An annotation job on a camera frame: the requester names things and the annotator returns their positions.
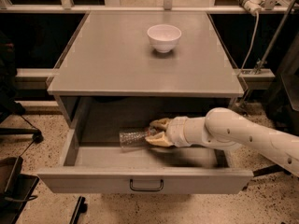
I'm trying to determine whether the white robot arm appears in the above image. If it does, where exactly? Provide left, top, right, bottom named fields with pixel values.
left=146, top=107, right=299, bottom=176

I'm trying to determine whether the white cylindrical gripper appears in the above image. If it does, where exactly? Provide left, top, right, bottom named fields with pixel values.
left=146, top=117, right=190, bottom=147

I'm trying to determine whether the clear plastic water bottle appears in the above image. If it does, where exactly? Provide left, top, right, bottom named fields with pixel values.
left=119, top=127, right=157, bottom=148

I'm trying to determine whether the white power strip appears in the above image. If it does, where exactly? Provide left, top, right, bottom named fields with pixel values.
left=236, top=0, right=263, bottom=16

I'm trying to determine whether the white ceramic bowl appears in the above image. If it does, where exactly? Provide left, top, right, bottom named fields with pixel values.
left=147, top=24, right=182, bottom=53

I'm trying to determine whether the black drawer handle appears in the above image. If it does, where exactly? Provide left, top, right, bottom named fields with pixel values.
left=129, top=179, right=164, bottom=192

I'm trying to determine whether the black office chair left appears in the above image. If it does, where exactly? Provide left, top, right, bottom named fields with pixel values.
left=0, top=31, right=43, bottom=144

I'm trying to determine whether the open grey top drawer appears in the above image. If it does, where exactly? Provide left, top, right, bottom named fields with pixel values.
left=38, top=97, right=253, bottom=194

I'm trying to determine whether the metal diagonal rod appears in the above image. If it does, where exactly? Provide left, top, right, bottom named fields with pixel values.
left=251, top=0, right=296, bottom=75

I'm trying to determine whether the grey cabinet with counter top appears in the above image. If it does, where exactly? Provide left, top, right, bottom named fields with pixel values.
left=46, top=10, right=246, bottom=130

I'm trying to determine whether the black bin lower left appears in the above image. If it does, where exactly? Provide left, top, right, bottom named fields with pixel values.
left=0, top=156, right=39, bottom=224

